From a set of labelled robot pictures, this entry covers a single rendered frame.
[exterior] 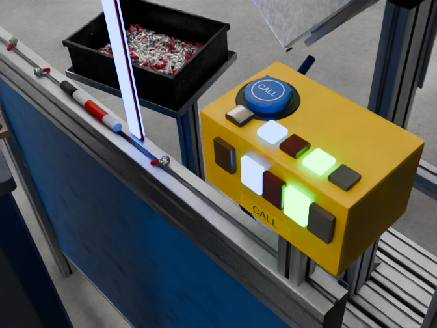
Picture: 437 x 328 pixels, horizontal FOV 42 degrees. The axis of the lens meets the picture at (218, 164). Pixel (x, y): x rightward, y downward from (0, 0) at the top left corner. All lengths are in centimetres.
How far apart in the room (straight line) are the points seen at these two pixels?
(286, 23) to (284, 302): 38
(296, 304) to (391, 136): 24
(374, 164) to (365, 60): 199
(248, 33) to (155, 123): 67
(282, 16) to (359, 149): 40
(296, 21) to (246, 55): 161
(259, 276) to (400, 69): 50
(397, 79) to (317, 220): 62
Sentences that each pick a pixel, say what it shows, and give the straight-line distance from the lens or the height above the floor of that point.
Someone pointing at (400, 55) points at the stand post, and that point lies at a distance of 100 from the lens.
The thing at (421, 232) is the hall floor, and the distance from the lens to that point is 182.
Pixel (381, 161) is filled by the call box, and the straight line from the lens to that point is 45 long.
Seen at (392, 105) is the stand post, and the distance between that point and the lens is 107.
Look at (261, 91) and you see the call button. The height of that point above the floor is 108.
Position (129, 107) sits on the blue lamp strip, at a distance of 75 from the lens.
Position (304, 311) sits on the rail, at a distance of 64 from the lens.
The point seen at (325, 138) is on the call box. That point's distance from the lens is 46.
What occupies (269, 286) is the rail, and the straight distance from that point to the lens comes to 66.
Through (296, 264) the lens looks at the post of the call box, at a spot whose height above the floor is 90.
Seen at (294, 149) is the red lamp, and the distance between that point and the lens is 44.
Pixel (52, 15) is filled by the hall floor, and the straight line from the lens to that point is 287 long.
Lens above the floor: 139
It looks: 45 degrees down
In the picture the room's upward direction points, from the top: 4 degrees counter-clockwise
